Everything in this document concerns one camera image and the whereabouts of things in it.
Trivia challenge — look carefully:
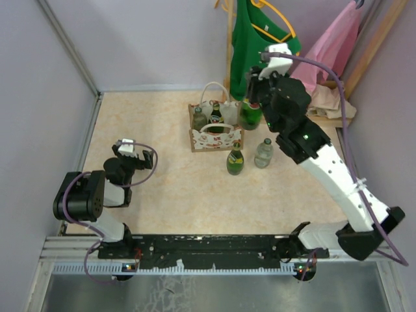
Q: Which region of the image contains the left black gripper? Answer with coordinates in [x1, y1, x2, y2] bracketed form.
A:
[113, 146, 154, 186]

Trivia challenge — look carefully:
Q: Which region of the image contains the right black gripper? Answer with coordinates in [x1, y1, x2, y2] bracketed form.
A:
[244, 66, 283, 133]

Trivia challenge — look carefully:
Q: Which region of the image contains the dark green red-label bottle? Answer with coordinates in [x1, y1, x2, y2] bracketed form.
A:
[238, 98, 263, 131]

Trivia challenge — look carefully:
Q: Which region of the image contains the clear glass bottle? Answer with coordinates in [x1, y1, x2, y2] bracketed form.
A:
[254, 138, 274, 169]

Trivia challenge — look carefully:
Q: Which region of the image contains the green Perrier bottle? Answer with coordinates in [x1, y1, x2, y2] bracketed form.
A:
[226, 142, 244, 176]

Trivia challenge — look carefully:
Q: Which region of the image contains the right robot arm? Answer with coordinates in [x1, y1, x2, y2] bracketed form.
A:
[246, 66, 405, 261]

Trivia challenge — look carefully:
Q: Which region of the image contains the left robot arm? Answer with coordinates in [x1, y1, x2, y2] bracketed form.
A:
[53, 139, 159, 259]

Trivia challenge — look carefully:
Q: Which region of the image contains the dark bottle in bag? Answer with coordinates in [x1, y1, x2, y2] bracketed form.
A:
[209, 101, 224, 134]

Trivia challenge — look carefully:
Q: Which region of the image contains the patterned canvas tote bag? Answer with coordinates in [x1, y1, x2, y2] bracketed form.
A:
[188, 81, 244, 153]

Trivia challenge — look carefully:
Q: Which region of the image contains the clear bottle in bag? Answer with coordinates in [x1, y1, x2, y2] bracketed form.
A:
[192, 107, 208, 131]

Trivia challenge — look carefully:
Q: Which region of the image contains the green tank top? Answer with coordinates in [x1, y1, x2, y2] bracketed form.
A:
[229, 0, 302, 102]

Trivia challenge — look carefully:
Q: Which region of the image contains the beige crumpled cloth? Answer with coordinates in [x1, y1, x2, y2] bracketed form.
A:
[307, 84, 342, 119]

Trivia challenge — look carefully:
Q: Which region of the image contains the yellow clothes hanger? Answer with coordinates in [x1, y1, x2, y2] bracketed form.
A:
[246, 1, 302, 56]

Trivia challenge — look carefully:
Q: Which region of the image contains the pink shirt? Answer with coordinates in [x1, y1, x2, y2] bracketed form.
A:
[291, 1, 361, 94]

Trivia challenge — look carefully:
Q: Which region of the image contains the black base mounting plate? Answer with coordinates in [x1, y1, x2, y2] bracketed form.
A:
[97, 235, 310, 269]

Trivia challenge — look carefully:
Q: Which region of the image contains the wooden clothes rack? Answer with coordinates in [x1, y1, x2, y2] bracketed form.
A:
[222, 0, 409, 128]

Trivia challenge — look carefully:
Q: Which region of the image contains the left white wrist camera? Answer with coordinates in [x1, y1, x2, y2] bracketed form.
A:
[116, 138, 137, 158]

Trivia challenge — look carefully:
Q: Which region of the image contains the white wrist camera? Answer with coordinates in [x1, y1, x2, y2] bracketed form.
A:
[259, 43, 293, 80]
[116, 138, 137, 158]

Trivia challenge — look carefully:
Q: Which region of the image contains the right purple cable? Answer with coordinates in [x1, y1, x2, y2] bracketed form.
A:
[259, 51, 409, 282]

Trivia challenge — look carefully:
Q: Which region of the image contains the purple cable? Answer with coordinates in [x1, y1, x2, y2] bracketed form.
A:
[62, 140, 159, 285]
[259, 51, 409, 282]

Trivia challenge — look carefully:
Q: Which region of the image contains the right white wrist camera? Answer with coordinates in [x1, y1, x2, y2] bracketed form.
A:
[259, 43, 293, 80]

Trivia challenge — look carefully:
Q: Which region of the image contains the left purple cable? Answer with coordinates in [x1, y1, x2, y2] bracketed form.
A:
[62, 140, 159, 285]

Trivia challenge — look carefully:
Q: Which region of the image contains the white cable duct strip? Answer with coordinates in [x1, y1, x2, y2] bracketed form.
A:
[51, 262, 318, 276]

